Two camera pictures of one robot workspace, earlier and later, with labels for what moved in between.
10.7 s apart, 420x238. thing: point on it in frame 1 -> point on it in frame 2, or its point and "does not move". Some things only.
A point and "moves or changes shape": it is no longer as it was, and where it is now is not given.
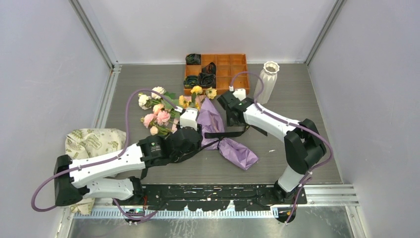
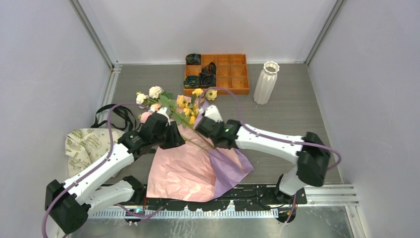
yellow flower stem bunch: (197, 97) does not move
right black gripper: (231, 123) -> (214, 143)
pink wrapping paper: (175, 122) moves or changes shape
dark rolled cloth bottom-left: (190, 81) does not move
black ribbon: (217, 135) -> (116, 106)
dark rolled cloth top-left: (193, 59) does not move
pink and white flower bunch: (160, 122) does not move
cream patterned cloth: (83, 144) does not move
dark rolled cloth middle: (210, 68) does not move
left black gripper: (198, 145) -> (176, 139)
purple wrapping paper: (210, 120) moves or changes shape
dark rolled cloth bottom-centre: (206, 81) does not move
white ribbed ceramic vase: (269, 75) does not move
